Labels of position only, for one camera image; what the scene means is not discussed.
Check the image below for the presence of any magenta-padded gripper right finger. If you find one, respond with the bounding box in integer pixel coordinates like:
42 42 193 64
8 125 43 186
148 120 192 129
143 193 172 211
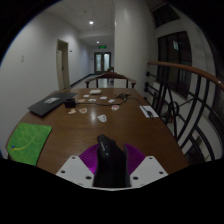
124 143 169 188

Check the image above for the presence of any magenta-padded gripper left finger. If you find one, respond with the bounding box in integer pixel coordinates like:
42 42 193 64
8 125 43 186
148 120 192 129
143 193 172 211
55 143 101 188

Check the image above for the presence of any black computer mouse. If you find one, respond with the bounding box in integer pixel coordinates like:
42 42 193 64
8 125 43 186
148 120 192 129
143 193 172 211
92 134 132 189

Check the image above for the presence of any green mouse pad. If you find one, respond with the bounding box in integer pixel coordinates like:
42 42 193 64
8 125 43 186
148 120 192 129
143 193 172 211
6 122 53 167

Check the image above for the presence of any small black cup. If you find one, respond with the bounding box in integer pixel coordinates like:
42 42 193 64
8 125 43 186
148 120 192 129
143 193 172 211
64 97 77 109

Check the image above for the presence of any black laptop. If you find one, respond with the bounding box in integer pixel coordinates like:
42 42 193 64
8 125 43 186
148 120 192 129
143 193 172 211
27 91 79 118

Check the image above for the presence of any wooden chair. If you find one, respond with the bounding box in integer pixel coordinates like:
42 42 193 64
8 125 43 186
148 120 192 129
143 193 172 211
84 72 137 89

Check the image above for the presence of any wooden side door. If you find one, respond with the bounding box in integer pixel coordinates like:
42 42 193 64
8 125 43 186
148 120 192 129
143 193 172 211
55 39 71 90

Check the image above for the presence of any black railing with wooden handrail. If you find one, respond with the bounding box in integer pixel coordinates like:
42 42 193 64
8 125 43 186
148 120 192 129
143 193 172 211
144 60 224 164

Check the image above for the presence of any dark framed window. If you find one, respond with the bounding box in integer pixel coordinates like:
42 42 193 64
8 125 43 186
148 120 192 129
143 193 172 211
156 31 193 99

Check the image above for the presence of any glass double door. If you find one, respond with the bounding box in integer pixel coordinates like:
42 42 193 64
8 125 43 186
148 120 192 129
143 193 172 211
93 51 112 74

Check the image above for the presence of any black cable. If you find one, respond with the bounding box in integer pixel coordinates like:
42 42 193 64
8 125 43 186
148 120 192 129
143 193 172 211
75 92 141 108

